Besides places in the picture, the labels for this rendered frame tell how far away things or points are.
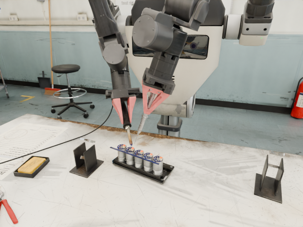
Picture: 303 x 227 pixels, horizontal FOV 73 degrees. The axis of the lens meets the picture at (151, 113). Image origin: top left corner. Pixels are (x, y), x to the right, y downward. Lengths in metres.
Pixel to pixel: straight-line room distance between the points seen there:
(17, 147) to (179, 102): 0.60
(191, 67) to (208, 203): 0.50
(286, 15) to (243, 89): 0.97
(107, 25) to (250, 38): 0.51
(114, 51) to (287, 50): 2.70
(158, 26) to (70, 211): 0.42
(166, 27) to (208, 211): 0.39
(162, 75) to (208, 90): 2.67
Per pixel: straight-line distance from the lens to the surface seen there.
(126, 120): 0.61
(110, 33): 0.65
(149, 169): 0.55
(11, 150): 0.80
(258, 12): 0.85
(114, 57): 0.56
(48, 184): 0.60
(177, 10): 0.46
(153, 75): 0.47
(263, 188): 0.60
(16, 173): 0.66
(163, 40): 0.41
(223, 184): 0.58
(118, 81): 0.62
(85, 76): 3.75
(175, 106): 0.88
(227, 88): 3.10
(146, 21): 0.41
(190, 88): 0.84
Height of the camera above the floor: 1.12
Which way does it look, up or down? 24 degrees down
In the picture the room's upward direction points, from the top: straight up
